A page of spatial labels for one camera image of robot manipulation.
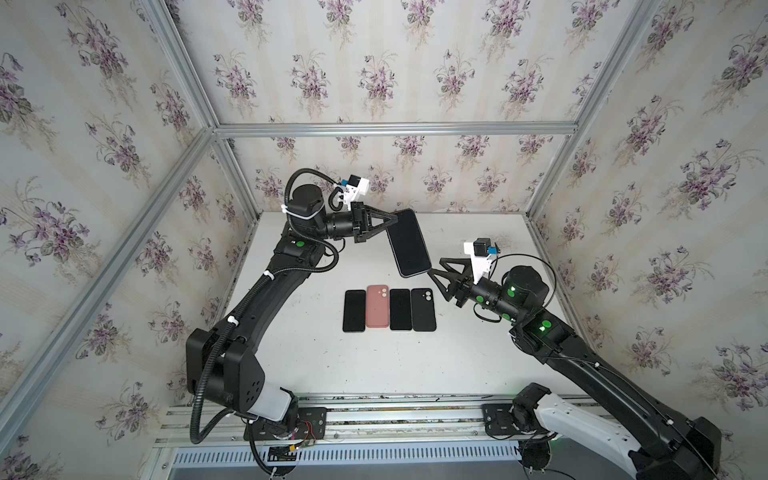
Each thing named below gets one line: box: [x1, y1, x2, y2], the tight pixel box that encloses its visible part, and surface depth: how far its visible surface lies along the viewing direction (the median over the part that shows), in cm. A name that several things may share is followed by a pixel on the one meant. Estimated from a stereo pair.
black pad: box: [389, 289, 412, 331], surface depth 95 cm
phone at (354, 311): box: [342, 290, 366, 332], surface depth 95 cm
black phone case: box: [411, 288, 437, 332], surface depth 92 cm
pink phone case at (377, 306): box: [366, 285, 390, 328], surface depth 95 cm
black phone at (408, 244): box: [386, 208, 432, 278], surface depth 65 cm
